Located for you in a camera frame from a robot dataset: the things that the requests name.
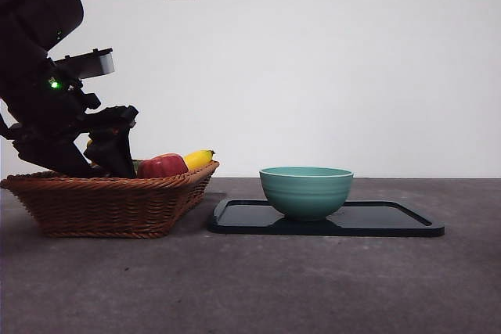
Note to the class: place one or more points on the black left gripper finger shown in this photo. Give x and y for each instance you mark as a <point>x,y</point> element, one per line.
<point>55,156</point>
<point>113,150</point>

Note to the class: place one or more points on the teal ceramic bowl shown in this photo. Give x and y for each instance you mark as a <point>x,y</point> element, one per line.
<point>307,197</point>

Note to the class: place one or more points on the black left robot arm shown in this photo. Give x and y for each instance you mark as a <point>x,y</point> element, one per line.
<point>35,17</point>

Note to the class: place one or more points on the green vegetable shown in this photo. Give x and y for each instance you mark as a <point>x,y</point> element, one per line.
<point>135,164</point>

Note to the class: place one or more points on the red ribbed pepper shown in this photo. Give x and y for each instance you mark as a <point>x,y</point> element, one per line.
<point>162,166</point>

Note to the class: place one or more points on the brown wicker basket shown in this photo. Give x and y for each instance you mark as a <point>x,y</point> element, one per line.
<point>105,209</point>

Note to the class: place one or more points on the yellow banana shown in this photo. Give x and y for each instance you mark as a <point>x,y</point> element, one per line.
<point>199,158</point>

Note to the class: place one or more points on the black rectangular tray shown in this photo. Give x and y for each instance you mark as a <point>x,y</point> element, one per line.
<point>375,220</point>

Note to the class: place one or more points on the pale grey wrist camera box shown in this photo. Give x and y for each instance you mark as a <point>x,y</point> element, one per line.
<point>94,65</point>

